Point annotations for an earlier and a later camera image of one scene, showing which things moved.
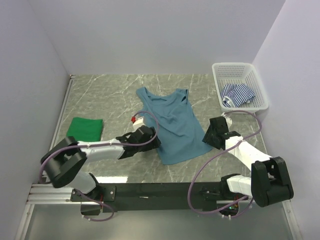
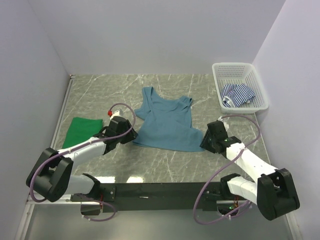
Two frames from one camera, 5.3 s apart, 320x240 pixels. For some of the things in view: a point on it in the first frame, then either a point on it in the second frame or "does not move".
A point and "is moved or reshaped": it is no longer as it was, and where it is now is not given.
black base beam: [154, 197] does not move
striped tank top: [234, 95] does not move
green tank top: [85, 129] does not move
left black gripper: [157, 144] to [131, 136]
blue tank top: [180, 136] is moved or reshaped
